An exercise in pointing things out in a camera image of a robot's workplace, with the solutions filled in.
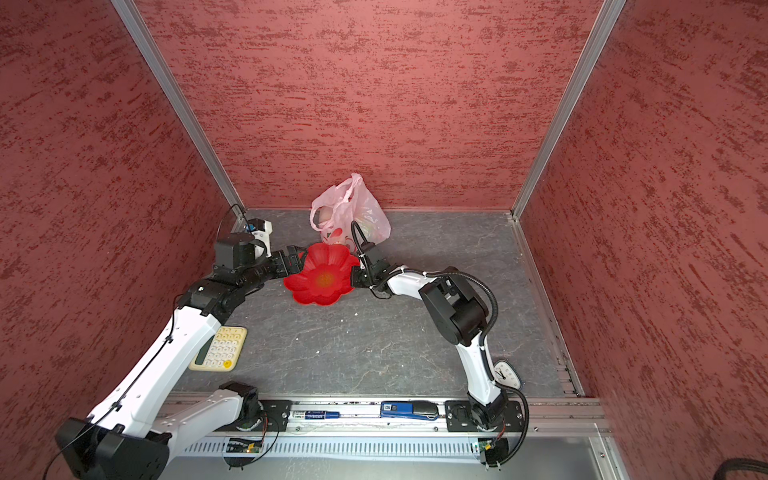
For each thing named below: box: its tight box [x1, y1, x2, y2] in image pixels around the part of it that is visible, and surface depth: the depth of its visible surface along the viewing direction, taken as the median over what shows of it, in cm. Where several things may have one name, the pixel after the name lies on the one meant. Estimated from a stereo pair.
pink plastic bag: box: [310, 173, 392, 251], surface depth 105 cm
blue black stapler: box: [380, 400, 439, 420], surface depth 74 cm
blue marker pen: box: [292, 410, 341, 420], surface depth 75 cm
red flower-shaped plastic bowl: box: [284, 243, 361, 306], surface depth 102 cm
